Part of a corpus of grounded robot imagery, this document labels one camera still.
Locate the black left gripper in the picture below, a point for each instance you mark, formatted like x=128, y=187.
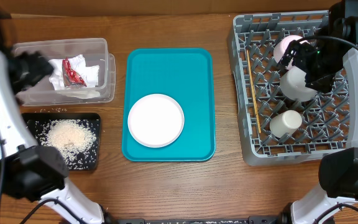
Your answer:
x=39, y=66

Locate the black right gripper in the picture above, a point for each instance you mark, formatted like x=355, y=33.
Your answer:
x=322, y=81

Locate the white grey bowl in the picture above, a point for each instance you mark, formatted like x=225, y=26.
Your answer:
x=293, y=86

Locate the small pink saucer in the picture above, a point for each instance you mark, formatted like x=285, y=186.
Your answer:
x=280, y=49

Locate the red snack wrapper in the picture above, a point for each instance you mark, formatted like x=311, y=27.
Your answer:
x=70, y=77

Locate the white cup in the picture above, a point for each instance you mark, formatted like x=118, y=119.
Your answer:
x=285, y=123

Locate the black tray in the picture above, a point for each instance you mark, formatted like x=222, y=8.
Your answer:
x=95, y=118

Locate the wooden chopstick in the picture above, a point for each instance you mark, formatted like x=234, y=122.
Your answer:
x=253, y=92

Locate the large pink plate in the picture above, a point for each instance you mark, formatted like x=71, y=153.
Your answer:
x=156, y=120

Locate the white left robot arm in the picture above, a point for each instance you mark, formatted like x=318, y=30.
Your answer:
x=27, y=169

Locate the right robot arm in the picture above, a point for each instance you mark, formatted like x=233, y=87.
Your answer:
x=338, y=172

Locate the grey dishwasher rack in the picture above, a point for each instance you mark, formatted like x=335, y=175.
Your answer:
x=325, y=124

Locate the clear plastic bin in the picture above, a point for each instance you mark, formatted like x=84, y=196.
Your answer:
x=95, y=52

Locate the pile of rice grains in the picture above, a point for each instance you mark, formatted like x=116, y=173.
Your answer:
x=70, y=138

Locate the teal plastic tray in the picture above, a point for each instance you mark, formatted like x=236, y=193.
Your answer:
x=186, y=75

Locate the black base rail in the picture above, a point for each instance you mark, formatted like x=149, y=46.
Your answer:
x=269, y=219

